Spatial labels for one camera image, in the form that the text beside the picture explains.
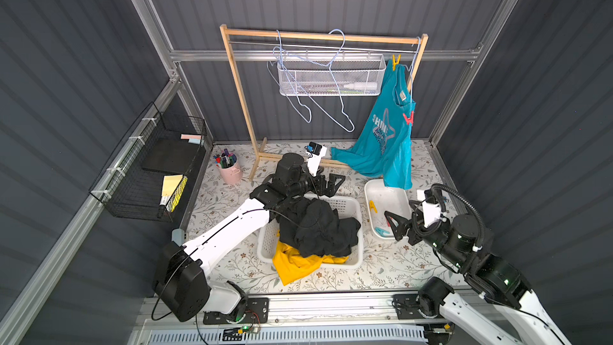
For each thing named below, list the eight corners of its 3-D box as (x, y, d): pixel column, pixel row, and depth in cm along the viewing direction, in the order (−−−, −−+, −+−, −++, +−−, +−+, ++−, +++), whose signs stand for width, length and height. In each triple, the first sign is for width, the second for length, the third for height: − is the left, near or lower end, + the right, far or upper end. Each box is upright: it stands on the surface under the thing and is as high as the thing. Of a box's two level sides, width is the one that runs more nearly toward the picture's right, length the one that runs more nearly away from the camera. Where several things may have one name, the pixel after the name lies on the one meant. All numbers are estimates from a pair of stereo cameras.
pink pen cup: (220, 177, 109) (210, 158, 99) (234, 167, 113) (226, 148, 102) (233, 188, 105) (224, 169, 95) (246, 178, 109) (239, 158, 98)
